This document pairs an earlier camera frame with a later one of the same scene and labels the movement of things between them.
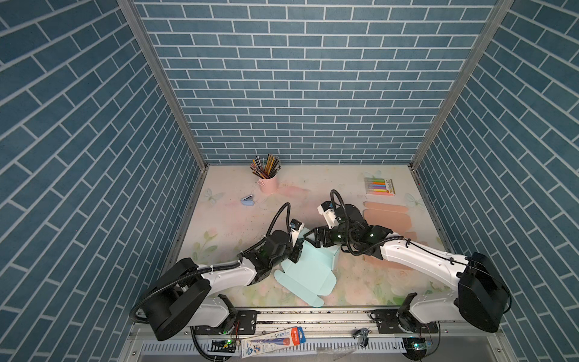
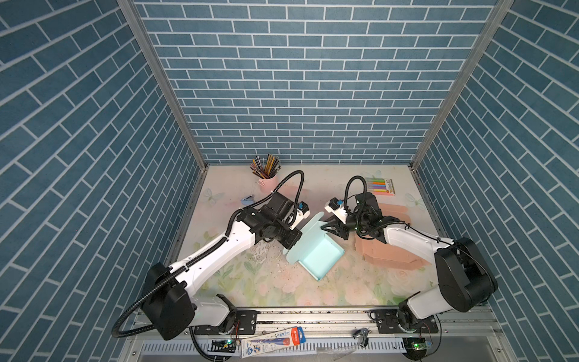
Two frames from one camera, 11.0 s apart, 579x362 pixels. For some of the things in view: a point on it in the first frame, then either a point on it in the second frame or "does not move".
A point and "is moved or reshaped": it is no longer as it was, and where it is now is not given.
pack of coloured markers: (381, 186) does not move
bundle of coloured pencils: (265, 169) does not move
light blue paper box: (314, 275) is moved or reshaped
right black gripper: (326, 234) → (346, 228)
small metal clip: (362, 334) does not move
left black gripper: (294, 246) → (292, 234)
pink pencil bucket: (268, 185) does not move
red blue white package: (267, 343) does not move
